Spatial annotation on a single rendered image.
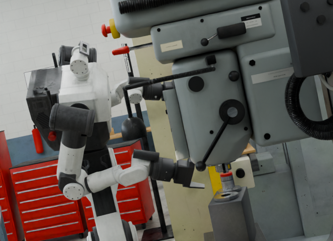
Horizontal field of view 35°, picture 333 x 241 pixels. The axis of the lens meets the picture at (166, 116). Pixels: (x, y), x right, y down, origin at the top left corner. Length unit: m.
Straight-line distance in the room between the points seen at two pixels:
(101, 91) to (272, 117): 0.76
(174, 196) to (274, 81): 2.00
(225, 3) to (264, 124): 0.35
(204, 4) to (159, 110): 1.90
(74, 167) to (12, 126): 9.22
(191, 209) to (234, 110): 1.99
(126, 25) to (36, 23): 9.60
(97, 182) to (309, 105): 0.89
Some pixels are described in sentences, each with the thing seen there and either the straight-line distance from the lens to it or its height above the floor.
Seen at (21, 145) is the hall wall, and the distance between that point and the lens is 11.15.
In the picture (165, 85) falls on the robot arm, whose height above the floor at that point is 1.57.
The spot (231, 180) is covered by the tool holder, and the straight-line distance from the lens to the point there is 2.00.
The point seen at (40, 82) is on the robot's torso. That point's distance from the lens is 2.10.
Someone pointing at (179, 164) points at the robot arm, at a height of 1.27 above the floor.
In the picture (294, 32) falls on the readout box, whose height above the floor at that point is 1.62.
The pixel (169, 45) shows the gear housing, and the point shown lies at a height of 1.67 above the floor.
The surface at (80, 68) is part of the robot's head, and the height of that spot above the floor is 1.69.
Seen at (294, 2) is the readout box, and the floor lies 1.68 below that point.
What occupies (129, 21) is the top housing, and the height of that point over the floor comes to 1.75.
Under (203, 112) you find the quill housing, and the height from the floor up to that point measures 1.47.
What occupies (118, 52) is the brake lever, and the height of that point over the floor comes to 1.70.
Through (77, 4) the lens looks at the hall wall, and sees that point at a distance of 10.91.
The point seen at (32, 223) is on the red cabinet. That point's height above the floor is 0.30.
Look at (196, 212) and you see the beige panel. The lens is 3.40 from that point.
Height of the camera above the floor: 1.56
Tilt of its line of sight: 3 degrees down
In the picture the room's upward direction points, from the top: 12 degrees counter-clockwise
